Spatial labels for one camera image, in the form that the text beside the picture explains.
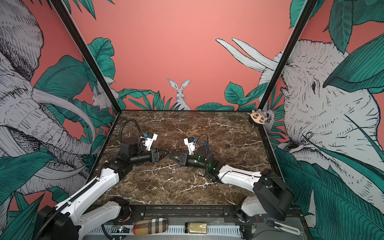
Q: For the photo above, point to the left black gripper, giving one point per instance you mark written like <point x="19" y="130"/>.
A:
<point x="155" y="154"/>

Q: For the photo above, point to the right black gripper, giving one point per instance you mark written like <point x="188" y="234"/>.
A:
<point x="184" y="159"/>

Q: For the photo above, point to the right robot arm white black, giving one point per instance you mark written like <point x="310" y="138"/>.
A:
<point x="273" y="196"/>

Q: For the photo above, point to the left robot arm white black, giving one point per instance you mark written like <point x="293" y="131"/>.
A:
<point x="68" y="220"/>

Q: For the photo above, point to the gold rectangular box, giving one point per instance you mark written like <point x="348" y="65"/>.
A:
<point x="196" y="228"/>

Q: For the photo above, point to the plaid cylindrical case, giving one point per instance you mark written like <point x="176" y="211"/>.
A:
<point x="150" y="227"/>

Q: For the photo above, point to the small circuit board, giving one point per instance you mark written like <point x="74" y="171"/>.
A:
<point x="120" y="230"/>

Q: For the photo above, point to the cartoon face sticker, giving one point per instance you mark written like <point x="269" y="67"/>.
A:
<point x="258" y="117"/>

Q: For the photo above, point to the white black tool at right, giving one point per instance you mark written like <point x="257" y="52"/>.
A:
<point x="284" y="228"/>

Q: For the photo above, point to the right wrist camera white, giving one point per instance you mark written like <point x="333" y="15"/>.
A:
<point x="190" y="142"/>

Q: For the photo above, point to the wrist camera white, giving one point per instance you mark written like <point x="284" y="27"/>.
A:
<point x="148" y="140"/>
<point x="190" y="142"/>

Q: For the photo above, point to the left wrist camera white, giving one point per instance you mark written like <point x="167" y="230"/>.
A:
<point x="148" y="140"/>

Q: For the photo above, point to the black front rail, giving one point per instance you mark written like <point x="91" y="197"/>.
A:
<point x="227" y="213"/>

